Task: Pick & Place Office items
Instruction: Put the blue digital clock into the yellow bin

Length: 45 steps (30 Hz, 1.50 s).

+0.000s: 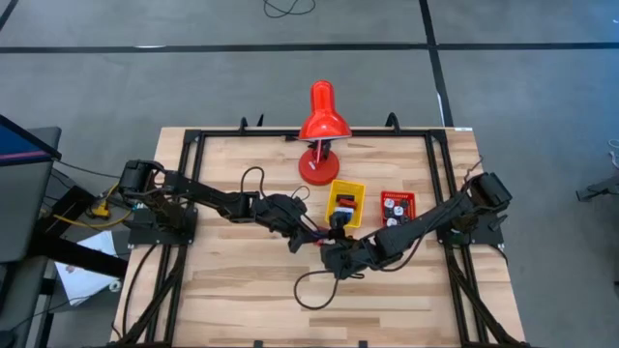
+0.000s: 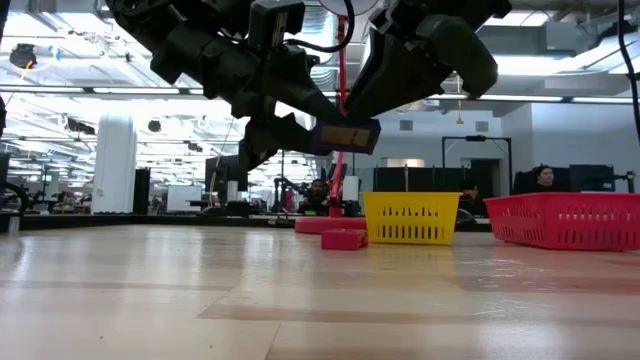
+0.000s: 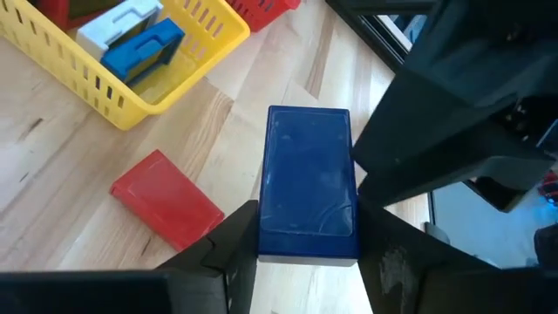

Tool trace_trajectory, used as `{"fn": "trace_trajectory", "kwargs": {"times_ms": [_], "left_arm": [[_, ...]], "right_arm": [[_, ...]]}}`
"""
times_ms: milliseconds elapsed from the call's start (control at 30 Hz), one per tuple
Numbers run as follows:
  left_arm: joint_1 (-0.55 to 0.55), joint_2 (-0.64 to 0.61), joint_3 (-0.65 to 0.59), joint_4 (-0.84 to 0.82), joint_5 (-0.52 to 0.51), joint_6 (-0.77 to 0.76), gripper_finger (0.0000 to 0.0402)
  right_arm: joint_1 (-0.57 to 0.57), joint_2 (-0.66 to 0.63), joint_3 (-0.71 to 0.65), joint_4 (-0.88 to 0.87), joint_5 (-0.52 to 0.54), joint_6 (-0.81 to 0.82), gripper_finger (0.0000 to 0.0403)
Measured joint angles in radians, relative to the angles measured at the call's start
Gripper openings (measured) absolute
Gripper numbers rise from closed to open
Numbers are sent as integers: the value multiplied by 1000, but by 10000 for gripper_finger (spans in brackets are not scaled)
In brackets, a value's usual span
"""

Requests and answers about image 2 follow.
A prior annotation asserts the person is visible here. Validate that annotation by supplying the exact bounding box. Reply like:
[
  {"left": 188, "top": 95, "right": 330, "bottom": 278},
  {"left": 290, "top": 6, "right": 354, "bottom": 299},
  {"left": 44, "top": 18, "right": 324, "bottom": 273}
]
[
  {"left": 530, "top": 165, "right": 557, "bottom": 194},
  {"left": 458, "top": 179, "right": 481, "bottom": 216},
  {"left": 298, "top": 178, "right": 331, "bottom": 216}
]

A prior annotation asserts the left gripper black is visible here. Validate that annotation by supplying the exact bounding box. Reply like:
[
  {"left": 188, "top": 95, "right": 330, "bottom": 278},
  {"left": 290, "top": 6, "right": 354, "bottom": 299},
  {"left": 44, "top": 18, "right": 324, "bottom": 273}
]
[{"left": 199, "top": 39, "right": 346, "bottom": 171}]

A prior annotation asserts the red desk lamp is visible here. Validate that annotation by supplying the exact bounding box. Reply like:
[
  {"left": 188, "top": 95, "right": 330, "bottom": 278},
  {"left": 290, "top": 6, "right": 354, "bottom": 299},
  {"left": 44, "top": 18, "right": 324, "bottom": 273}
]
[{"left": 293, "top": 0, "right": 381, "bottom": 235}]

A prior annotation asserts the red plastic basket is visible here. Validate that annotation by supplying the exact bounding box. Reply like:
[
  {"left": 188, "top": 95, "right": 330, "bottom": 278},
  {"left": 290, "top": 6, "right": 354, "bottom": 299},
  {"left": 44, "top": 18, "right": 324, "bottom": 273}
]
[{"left": 483, "top": 192, "right": 640, "bottom": 252}]

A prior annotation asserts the dark blue box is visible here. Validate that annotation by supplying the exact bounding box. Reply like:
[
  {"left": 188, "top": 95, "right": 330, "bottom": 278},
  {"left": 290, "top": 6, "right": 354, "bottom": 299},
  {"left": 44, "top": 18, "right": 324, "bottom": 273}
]
[{"left": 310, "top": 118, "right": 382, "bottom": 156}]

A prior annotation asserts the white board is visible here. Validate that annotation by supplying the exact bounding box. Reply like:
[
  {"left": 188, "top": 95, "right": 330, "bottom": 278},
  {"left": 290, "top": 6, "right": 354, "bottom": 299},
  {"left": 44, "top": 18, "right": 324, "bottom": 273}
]
[{"left": 166, "top": 185, "right": 203, "bottom": 213}]

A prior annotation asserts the black hanging arm cable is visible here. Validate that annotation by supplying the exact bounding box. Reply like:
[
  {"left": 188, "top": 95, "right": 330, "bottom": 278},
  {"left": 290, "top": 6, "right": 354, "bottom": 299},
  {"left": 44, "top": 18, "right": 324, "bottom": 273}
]
[{"left": 617, "top": 0, "right": 640, "bottom": 146}]

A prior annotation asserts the tall black speaker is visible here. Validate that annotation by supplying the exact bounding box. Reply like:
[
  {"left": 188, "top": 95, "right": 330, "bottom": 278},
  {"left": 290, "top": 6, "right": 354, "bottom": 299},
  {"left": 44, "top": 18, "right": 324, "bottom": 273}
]
[{"left": 132, "top": 168, "right": 152, "bottom": 215}]

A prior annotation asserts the black partition panel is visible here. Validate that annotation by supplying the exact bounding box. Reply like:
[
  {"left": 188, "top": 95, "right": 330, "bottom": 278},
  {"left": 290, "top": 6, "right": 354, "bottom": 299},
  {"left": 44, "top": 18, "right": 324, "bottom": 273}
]
[{"left": 373, "top": 166, "right": 471, "bottom": 194}]

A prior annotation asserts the red box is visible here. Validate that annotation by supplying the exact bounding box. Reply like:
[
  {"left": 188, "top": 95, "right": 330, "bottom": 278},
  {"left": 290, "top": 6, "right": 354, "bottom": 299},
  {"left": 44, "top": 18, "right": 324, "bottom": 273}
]
[{"left": 320, "top": 228, "right": 369, "bottom": 252}]

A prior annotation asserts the yellow plastic basket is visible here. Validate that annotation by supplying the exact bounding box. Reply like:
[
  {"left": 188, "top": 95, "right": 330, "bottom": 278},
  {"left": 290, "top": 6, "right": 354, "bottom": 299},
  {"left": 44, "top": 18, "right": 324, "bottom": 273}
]
[{"left": 360, "top": 191, "right": 463, "bottom": 246}]

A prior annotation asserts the black ceiling camera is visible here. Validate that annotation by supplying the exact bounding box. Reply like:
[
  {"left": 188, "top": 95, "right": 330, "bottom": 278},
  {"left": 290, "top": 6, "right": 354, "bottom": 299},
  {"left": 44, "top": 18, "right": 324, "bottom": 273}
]
[{"left": 8, "top": 43, "right": 39, "bottom": 70}]

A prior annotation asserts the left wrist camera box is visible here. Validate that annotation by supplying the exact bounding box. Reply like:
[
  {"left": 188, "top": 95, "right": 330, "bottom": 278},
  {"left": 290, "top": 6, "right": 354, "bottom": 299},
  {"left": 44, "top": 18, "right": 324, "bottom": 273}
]
[{"left": 248, "top": 0, "right": 306, "bottom": 51}]

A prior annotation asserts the black monitor row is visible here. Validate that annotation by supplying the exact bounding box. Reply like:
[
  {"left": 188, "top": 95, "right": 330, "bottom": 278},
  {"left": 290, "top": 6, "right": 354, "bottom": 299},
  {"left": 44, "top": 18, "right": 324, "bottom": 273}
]
[{"left": 512, "top": 164, "right": 617, "bottom": 194}]

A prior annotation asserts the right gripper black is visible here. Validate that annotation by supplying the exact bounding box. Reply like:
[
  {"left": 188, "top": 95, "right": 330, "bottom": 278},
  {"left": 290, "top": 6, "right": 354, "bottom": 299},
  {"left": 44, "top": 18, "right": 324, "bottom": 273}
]
[{"left": 344, "top": 0, "right": 514, "bottom": 120}]

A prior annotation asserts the white building column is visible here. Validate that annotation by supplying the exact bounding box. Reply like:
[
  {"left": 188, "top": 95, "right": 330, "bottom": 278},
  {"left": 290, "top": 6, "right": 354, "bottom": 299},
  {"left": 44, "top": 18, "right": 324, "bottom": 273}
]
[{"left": 91, "top": 114, "right": 138, "bottom": 215}]

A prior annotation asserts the black metal stand frame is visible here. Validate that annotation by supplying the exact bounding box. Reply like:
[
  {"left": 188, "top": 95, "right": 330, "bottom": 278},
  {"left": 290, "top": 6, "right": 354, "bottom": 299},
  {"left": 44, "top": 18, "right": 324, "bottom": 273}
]
[{"left": 441, "top": 135, "right": 513, "bottom": 196}]

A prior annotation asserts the black computer monitor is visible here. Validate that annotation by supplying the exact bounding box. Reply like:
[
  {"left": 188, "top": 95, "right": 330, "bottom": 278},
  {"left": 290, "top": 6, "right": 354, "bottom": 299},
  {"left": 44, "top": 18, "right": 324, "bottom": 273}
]
[{"left": 204, "top": 153, "right": 250, "bottom": 194}]

